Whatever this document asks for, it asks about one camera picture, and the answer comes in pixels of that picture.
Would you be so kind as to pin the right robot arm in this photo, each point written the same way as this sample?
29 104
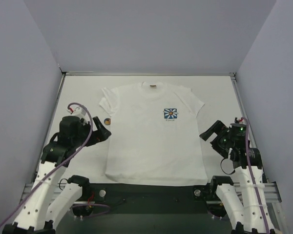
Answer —
248 212

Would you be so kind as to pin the aluminium frame rail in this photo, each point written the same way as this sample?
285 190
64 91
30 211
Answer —
220 100

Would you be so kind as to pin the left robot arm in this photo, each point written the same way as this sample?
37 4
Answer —
39 212

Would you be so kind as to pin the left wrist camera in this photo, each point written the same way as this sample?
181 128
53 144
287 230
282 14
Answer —
78 112

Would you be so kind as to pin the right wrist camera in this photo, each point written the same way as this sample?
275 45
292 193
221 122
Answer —
240 120

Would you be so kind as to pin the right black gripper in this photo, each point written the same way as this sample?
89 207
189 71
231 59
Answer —
215 135

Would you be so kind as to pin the white t-shirt with flower print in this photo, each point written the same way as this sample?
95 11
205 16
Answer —
155 136

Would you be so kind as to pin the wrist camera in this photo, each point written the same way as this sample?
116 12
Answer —
240 120
78 112

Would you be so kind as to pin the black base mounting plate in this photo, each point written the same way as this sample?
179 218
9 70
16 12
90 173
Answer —
149 200

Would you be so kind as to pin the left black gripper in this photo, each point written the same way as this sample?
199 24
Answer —
94 134

